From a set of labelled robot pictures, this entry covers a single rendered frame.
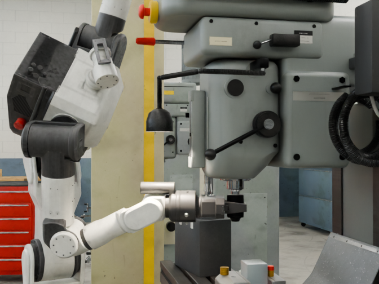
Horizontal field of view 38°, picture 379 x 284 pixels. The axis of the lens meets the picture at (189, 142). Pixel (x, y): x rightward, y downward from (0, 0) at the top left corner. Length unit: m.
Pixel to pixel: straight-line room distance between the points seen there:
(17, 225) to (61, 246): 4.44
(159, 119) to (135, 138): 1.78
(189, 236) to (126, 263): 1.39
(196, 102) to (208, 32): 0.20
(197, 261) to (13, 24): 9.18
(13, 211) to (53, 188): 4.47
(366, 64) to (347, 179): 0.52
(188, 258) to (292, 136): 0.68
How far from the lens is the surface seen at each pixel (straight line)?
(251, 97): 1.45
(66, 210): 1.56
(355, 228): 1.71
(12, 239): 6.04
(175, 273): 1.93
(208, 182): 1.89
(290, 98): 1.47
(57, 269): 1.93
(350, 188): 1.72
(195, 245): 1.87
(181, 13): 1.42
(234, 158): 1.44
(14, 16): 10.79
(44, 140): 1.50
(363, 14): 1.34
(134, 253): 3.27
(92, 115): 1.58
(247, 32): 1.45
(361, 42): 1.33
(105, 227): 1.56
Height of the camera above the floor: 1.39
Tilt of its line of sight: 1 degrees up
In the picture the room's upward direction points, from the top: straight up
